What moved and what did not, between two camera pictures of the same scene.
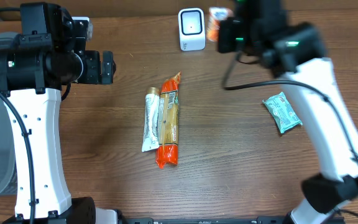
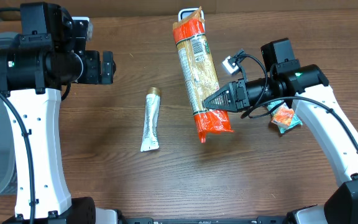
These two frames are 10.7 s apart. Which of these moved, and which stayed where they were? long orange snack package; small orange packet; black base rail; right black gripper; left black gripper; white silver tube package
Moved: long orange snack package; right black gripper; small orange packet
Stayed: left black gripper; black base rail; white silver tube package
